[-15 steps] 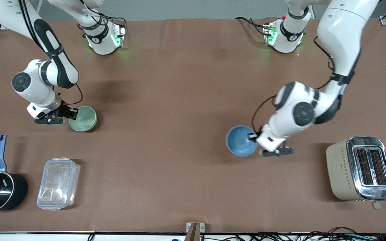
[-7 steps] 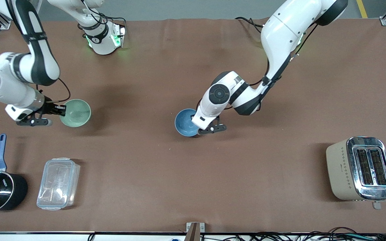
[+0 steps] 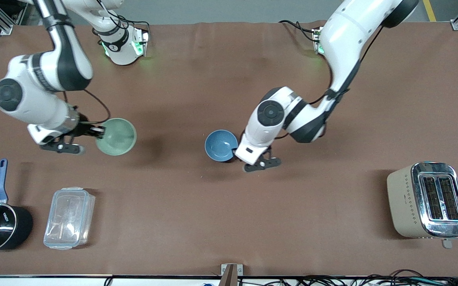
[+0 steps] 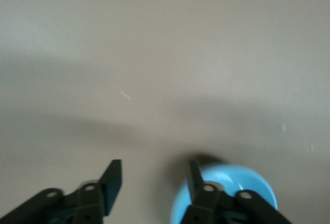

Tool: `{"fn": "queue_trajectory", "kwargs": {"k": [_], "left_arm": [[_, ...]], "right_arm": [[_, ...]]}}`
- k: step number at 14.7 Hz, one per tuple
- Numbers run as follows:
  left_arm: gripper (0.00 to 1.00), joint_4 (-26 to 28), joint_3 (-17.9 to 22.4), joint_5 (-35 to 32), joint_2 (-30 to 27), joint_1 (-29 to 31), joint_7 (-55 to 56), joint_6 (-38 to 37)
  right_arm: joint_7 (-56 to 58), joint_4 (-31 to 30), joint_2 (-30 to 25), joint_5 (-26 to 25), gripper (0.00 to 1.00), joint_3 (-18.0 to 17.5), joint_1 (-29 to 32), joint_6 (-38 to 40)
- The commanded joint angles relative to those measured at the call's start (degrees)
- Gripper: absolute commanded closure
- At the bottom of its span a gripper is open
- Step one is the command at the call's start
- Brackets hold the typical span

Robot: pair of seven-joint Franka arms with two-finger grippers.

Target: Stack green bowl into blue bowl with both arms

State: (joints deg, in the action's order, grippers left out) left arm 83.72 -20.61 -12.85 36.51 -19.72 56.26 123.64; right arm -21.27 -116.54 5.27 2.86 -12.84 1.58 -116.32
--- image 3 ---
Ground blue bowl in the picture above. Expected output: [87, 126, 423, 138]
[205, 129, 239, 162]

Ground light green bowl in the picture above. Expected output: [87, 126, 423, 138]
[95, 118, 137, 156]

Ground brown table cover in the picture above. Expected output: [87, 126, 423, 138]
[0, 22, 458, 277]

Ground clear plastic food container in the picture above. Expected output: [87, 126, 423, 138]
[43, 187, 95, 250]

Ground silver connector box green lights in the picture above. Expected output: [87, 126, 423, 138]
[132, 29, 150, 57]
[312, 27, 324, 54]

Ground beige chrome toaster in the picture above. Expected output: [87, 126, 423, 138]
[386, 162, 458, 249]

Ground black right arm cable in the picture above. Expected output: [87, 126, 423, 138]
[63, 89, 111, 124]

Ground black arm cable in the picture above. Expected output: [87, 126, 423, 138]
[63, 89, 111, 124]
[309, 24, 385, 106]

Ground black saucepan blue handle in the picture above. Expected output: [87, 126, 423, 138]
[0, 159, 33, 253]

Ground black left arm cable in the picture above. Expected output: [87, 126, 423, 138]
[309, 24, 385, 106]

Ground black base cable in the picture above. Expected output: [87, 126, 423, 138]
[279, 20, 318, 43]
[94, 0, 151, 33]

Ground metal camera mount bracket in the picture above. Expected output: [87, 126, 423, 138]
[221, 263, 243, 286]

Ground tangled black cables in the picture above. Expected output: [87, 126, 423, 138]
[239, 269, 458, 286]

